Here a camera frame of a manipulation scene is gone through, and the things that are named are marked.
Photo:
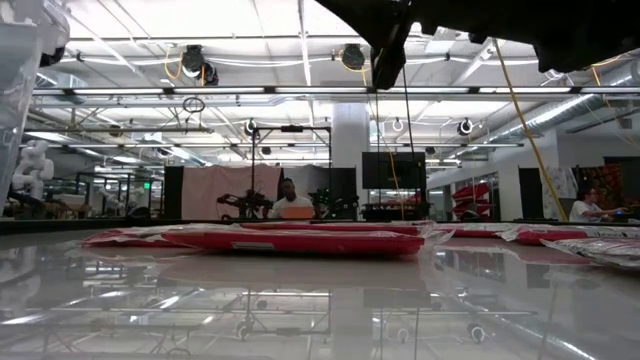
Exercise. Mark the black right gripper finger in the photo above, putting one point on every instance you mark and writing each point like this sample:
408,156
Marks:
387,67

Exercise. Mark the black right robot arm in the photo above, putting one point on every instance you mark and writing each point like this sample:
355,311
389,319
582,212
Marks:
550,30

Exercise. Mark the white pillar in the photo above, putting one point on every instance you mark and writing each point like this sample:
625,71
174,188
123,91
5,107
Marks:
350,135

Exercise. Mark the black monitor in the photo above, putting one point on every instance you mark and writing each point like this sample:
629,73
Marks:
395,165

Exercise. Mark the black partition panel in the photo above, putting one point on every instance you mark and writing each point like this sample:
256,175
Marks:
345,182
173,192

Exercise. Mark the grey curtain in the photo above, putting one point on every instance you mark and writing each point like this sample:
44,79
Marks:
316,180

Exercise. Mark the black cart under monitor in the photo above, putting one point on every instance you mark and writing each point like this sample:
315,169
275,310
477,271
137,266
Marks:
395,210

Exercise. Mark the dark robot with green lights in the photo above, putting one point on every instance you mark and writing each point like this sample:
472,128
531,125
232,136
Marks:
332,200

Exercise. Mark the red storage bin rack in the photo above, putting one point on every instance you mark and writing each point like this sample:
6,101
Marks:
470,195

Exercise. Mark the person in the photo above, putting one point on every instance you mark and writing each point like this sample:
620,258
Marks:
290,200
582,210

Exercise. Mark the orange box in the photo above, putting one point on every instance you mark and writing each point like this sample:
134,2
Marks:
297,213

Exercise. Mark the black door panel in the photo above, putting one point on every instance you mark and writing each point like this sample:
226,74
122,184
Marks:
530,192

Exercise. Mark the pink curtain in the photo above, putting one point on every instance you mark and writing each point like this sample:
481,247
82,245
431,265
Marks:
225,190

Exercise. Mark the white patterned cloth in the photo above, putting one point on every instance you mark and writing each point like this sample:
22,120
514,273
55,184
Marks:
560,185

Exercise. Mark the clear plastic bin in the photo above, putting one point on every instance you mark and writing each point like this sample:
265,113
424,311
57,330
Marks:
15,100

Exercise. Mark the silver ventilation duct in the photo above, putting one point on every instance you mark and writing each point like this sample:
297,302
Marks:
550,112

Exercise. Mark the colourful wall hanging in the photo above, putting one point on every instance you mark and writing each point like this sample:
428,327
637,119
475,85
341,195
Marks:
600,185

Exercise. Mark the black framed glass enclosure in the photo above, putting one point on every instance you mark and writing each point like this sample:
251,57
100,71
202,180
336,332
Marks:
120,200

